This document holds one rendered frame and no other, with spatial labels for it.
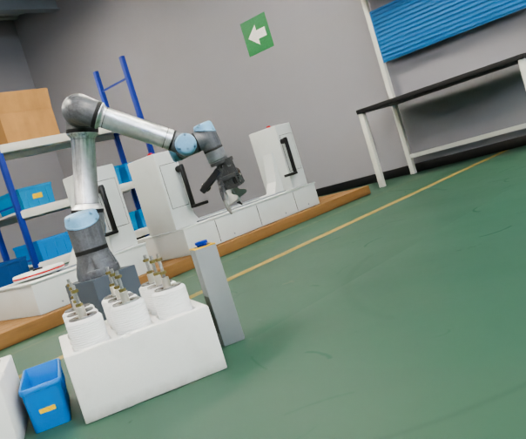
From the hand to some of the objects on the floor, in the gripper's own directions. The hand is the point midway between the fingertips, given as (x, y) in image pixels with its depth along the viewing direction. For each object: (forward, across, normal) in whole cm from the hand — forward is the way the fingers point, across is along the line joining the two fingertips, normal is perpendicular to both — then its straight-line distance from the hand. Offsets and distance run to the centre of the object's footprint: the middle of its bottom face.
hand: (235, 210), depth 257 cm
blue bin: (+23, -90, +41) cm, 102 cm away
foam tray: (+26, -78, +17) cm, 84 cm away
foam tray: (+19, -110, +60) cm, 127 cm away
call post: (+31, -55, -1) cm, 63 cm away
